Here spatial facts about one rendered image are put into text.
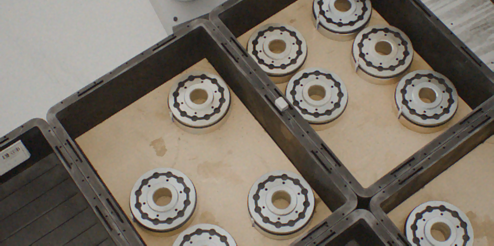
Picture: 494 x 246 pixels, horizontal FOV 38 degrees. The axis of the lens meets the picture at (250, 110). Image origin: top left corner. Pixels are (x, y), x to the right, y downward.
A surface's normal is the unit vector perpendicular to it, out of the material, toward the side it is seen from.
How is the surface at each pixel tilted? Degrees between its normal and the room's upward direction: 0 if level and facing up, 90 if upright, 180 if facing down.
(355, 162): 0
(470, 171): 0
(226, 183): 0
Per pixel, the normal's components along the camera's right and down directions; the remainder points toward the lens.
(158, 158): -0.01, -0.44
